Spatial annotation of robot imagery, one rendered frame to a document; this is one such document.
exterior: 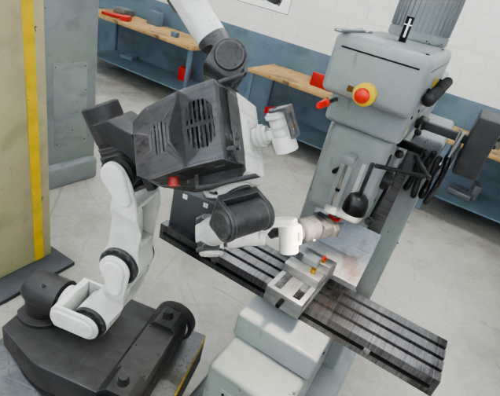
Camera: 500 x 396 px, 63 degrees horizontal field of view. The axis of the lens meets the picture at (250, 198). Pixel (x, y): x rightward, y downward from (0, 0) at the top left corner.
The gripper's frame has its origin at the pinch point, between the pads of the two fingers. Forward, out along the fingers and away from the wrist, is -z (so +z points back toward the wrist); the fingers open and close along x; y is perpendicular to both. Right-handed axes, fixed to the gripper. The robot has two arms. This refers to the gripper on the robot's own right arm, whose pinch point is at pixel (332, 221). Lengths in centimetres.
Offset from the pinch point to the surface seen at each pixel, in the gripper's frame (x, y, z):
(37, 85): 161, 5, 60
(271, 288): 0.4, 25.4, 21.6
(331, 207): -5.0, -11.8, 12.1
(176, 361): 25, 85, 38
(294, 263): 4.3, 20.7, 7.9
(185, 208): 52, 21, 29
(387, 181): -10.6, -22.6, -5.8
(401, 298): 18, 122, -166
